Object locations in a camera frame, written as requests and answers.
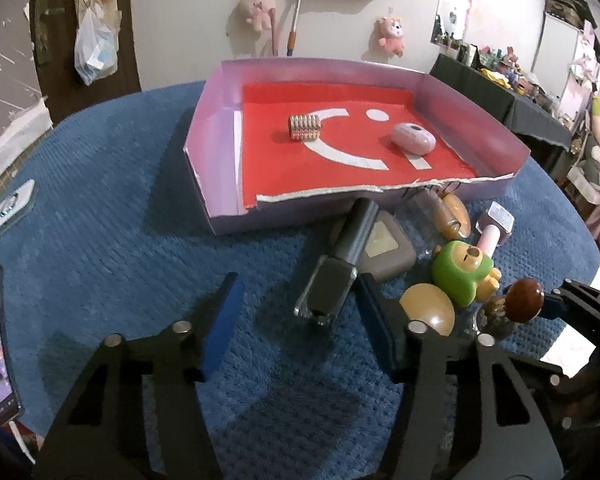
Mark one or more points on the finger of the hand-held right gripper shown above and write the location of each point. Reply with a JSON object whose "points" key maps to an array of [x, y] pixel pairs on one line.
{"points": [[540, 367], [551, 306]]}

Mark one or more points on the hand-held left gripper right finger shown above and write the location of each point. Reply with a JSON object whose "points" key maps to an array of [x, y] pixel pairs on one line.
{"points": [[380, 330]]}

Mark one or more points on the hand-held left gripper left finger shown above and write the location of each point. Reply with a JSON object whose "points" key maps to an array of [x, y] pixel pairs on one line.
{"points": [[225, 320]]}

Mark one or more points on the bottle with brown round cap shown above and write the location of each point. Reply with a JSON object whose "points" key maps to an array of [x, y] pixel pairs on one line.
{"points": [[522, 300]]}

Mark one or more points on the tan half-sphere cap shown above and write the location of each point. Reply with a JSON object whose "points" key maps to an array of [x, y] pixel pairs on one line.
{"points": [[425, 307]]}

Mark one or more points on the brown square compact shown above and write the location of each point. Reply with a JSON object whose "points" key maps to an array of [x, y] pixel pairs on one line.
{"points": [[390, 255]]}

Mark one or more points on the black bottle with cube cap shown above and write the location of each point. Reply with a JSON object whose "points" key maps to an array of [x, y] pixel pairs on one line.
{"points": [[350, 240]]}

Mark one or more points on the purple nail polish bottle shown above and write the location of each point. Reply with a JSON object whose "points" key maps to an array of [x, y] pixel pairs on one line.
{"points": [[497, 217]]}

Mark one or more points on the purple cardboard tray red inside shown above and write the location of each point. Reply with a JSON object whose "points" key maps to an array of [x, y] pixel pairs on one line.
{"points": [[280, 170]]}

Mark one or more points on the green bear figurine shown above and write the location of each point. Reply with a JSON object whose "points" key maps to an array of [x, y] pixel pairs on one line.
{"points": [[455, 275]]}

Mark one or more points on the clear plastic dome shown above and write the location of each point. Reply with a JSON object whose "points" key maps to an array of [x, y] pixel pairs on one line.
{"points": [[420, 210]]}

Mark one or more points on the pile of plush toys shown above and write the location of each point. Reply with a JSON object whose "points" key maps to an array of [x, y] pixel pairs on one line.
{"points": [[592, 150]]}

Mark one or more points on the pink oval case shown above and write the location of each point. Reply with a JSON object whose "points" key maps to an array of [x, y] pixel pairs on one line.
{"points": [[412, 137]]}

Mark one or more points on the table with black cloth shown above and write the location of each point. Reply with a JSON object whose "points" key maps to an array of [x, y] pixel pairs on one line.
{"points": [[480, 90]]}

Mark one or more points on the small grey phone stand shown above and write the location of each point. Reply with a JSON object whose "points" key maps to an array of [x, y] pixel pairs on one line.
{"points": [[12, 205]]}

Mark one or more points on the white cabinet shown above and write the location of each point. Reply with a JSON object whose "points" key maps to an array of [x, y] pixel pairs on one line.
{"points": [[560, 50]]}

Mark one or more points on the pink bear plush toy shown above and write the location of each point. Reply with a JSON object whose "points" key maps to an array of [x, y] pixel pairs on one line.
{"points": [[392, 35]]}

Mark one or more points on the hanging clear plastic bag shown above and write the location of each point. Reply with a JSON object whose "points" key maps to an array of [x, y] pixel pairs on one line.
{"points": [[92, 50]]}

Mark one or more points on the dark brown door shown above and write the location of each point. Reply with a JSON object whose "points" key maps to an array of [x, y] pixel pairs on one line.
{"points": [[125, 35]]}

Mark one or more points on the white stick with orange grip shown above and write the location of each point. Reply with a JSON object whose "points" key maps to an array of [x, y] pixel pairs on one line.
{"points": [[295, 15]]}

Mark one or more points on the pink pig plush toy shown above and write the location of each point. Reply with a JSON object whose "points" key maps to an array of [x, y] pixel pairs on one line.
{"points": [[257, 7]]}

